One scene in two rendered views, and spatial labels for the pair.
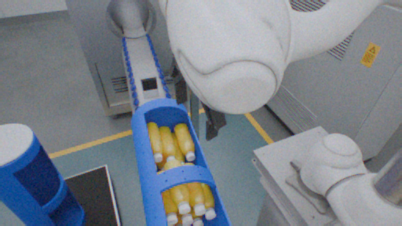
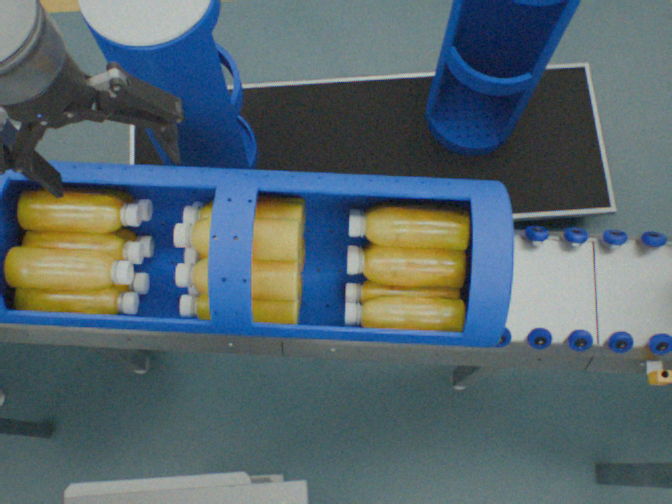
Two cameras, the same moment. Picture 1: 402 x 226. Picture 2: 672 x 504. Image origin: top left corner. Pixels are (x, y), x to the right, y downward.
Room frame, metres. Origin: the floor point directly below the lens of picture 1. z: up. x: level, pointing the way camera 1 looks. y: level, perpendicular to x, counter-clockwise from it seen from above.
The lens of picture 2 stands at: (0.81, -0.20, 2.34)
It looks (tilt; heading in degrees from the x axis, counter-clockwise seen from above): 74 degrees down; 110
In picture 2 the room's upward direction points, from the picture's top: straight up
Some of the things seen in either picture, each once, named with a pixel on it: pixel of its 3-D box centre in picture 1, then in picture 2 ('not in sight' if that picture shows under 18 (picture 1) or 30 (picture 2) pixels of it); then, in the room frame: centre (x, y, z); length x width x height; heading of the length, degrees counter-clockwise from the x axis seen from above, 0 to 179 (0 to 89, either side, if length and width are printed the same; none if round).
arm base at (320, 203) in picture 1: (314, 178); not in sight; (0.61, -0.46, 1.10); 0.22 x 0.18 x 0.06; 36
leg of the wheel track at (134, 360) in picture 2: not in sight; (113, 348); (0.14, -0.12, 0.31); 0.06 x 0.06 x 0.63; 17
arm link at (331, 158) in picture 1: (331, 162); not in sight; (0.58, -0.47, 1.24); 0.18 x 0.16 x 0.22; 14
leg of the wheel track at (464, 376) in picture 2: not in sight; (477, 366); (1.08, 0.17, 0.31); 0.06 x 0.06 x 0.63; 17
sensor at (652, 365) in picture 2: not in sight; (658, 362); (1.32, 0.18, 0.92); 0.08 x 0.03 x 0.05; 107
